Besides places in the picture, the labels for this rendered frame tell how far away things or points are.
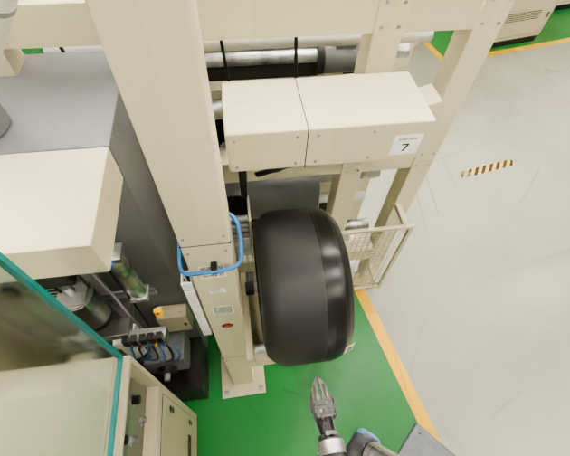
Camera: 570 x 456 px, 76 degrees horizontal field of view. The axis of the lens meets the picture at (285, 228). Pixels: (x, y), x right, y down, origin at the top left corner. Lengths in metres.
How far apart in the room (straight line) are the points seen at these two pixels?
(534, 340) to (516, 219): 1.07
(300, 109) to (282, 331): 0.67
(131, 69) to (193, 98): 0.10
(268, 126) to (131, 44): 0.54
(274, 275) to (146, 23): 0.78
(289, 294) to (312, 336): 0.16
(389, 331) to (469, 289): 0.73
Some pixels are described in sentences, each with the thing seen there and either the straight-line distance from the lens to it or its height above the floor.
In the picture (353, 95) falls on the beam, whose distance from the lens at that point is 1.19.
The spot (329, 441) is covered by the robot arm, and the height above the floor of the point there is 1.10.
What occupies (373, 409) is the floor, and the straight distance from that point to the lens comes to 2.56.
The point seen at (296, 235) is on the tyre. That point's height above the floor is 1.47.
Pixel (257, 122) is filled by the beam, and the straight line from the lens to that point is 1.07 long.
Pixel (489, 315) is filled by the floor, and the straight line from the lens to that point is 3.06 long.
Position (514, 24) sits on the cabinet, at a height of 0.28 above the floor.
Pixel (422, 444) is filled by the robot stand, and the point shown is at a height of 0.60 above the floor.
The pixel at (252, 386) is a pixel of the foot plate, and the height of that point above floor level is 0.01.
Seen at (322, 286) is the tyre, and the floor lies 1.43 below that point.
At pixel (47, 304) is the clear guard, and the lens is 0.93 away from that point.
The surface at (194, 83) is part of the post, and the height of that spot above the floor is 2.12.
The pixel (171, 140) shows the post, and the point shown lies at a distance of 0.70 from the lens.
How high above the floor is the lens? 2.46
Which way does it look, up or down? 55 degrees down
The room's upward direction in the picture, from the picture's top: 3 degrees clockwise
